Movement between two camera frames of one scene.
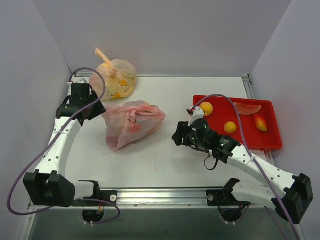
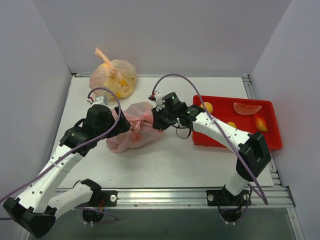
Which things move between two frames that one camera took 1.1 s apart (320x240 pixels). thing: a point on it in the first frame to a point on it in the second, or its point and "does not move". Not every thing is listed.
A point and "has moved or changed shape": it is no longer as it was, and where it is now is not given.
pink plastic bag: [125, 125] has moved or changed shape
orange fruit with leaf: [207, 107] does not move
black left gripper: [94, 110] to [120, 121]
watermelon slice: [247, 109] does not move
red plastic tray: [252, 122] does not move
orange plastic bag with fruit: [120, 77] does not move
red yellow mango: [260, 123] does not move
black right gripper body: [183, 136] to [158, 119]
